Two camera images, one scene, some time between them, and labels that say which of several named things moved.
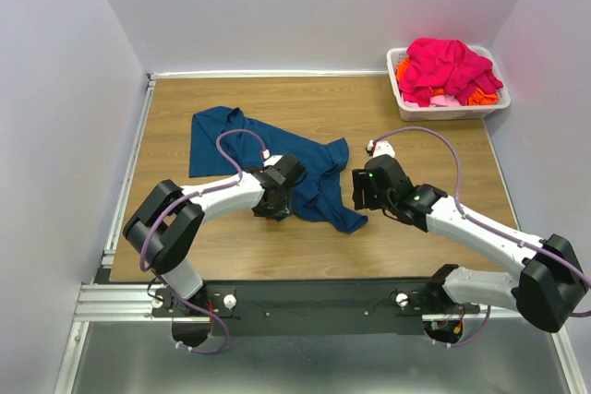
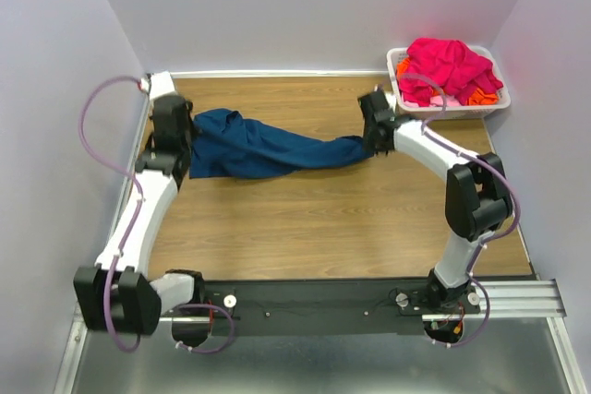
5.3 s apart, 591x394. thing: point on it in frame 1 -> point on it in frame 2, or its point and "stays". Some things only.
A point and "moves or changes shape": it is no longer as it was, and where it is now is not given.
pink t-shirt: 447,66 stays
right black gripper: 361,181 -> 368,145
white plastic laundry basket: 445,113 stays
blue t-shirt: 223,142 moves or changes shape
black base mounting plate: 309,307 stays
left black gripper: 284,209 -> 190,123
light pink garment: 443,100 stays
